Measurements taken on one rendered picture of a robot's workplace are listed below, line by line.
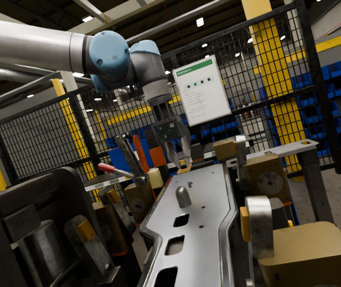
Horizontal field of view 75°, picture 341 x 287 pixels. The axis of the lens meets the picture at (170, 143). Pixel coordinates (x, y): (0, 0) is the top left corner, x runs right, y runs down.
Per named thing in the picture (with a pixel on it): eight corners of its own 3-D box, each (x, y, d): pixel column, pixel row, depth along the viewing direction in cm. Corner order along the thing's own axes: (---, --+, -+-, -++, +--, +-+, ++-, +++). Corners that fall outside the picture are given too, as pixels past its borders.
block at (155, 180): (189, 266, 79) (155, 170, 75) (179, 267, 80) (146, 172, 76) (189, 259, 82) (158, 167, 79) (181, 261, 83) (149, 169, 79)
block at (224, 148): (259, 225, 89) (233, 140, 86) (239, 229, 91) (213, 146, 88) (255, 216, 97) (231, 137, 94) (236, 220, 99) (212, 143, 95)
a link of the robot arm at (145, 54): (125, 53, 64) (153, 46, 65) (138, 90, 65) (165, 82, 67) (126, 42, 56) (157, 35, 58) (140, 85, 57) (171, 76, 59)
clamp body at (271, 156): (329, 285, 56) (293, 154, 52) (280, 291, 58) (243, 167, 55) (317, 266, 62) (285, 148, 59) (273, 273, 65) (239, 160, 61)
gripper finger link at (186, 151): (185, 172, 62) (172, 141, 61) (187, 165, 67) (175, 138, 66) (195, 168, 61) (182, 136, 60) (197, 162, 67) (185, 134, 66)
